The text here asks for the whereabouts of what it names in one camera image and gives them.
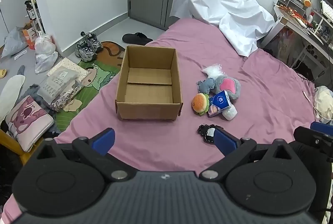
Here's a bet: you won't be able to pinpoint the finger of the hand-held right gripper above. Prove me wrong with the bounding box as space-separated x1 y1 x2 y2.
310 121 333 134
293 126 333 159

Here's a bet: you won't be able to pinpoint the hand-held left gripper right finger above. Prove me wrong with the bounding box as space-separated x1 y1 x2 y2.
199 127 304 183

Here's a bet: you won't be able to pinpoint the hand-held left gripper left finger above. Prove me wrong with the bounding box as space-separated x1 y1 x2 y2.
31 128 136 183

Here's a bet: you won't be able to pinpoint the black beaded hair accessory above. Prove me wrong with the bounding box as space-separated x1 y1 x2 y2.
198 124 223 145

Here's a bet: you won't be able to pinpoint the white cloth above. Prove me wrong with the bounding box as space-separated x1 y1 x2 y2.
222 105 238 121

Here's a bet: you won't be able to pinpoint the blue tissue packet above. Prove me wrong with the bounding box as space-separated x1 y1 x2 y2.
208 91 232 118

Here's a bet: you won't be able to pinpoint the grey elephant plush toy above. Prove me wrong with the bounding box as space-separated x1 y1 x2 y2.
196 74 241 103

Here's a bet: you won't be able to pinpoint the burger plush toy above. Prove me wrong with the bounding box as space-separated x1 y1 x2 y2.
192 93 210 116

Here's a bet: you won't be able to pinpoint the brown cardboard box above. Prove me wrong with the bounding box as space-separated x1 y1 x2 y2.
115 45 183 121

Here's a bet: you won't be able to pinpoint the cream bundled blanket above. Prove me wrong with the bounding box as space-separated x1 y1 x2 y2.
313 85 333 120

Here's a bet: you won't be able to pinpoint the pink bed cover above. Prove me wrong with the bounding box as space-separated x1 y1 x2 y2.
0 18 323 224

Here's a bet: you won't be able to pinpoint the leopard print fabric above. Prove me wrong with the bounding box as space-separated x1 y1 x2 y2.
51 81 85 112

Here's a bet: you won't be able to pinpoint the green cartoon rug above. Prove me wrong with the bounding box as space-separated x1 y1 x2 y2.
55 59 122 133

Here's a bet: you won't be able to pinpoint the clear plastic bag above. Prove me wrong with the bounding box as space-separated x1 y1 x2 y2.
201 64 224 76

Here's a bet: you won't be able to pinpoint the clear plastic package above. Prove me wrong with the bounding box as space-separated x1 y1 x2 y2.
36 71 85 105

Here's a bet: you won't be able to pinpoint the pink cartoon pillow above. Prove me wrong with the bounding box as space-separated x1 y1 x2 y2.
5 95 55 153

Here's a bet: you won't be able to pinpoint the cream floral fabric package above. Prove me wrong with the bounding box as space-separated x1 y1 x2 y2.
47 57 90 81

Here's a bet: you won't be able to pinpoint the brown cat shaped mat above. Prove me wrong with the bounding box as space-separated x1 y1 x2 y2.
96 41 126 68

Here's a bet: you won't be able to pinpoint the grey sneaker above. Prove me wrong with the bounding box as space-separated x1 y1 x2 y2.
75 40 95 61
86 33 103 53

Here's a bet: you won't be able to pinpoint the colourful printed bag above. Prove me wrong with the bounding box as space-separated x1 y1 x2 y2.
271 27 297 63

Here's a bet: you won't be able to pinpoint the yellow wooden stool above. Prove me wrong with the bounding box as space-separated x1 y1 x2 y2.
0 129 45 166

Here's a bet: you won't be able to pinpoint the white cushion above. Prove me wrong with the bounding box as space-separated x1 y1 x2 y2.
0 74 26 123

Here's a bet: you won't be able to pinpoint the black slipper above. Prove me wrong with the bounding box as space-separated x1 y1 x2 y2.
122 32 154 45

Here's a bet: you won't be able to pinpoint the white desk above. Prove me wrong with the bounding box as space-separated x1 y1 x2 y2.
260 3 333 84

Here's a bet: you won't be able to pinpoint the white plastic bag red contents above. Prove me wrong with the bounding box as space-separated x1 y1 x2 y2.
34 34 57 56

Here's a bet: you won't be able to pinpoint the white keyboard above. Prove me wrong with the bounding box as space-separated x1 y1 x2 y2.
320 0 333 22

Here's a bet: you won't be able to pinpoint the orange cardboard carton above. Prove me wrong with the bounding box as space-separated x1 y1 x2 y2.
22 22 37 50

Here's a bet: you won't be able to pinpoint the blue-grey plastic bag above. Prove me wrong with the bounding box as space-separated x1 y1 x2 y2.
1 26 28 58

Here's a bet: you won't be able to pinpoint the white crumpled sheet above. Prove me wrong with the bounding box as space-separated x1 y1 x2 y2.
170 0 276 57

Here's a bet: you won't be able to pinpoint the dark bottle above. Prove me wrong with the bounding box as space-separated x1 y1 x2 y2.
25 1 37 21

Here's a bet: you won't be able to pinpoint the white cabinet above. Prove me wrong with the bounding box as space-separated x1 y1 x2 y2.
0 0 34 41

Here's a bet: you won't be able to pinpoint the white cable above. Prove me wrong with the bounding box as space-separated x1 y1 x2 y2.
302 90 333 121

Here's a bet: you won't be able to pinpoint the white wire rack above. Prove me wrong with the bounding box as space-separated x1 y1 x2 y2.
25 0 46 35

